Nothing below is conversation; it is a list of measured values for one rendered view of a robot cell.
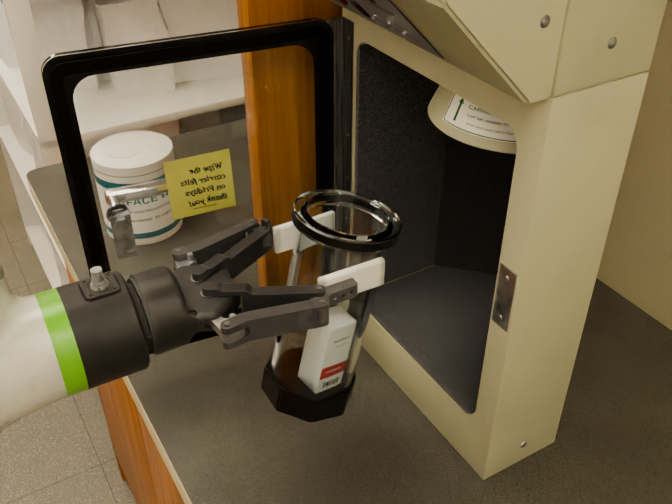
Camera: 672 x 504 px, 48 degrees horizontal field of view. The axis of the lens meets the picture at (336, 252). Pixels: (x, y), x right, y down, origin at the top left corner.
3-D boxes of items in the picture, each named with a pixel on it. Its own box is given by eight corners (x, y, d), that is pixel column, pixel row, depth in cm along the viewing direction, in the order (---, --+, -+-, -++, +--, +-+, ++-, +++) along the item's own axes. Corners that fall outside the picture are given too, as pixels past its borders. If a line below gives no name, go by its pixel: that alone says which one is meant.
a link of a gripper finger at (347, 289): (304, 293, 68) (319, 311, 66) (352, 276, 70) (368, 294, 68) (304, 305, 69) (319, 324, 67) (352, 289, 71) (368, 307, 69)
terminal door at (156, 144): (334, 304, 104) (333, 17, 80) (111, 364, 94) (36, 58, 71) (332, 300, 104) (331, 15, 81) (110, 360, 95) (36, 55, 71)
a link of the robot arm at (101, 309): (71, 353, 71) (97, 417, 64) (43, 252, 64) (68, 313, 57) (134, 332, 73) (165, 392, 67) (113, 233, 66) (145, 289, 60)
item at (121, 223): (138, 257, 85) (130, 215, 81) (119, 262, 84) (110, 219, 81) (135, 248, 86) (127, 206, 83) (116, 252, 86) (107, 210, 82)
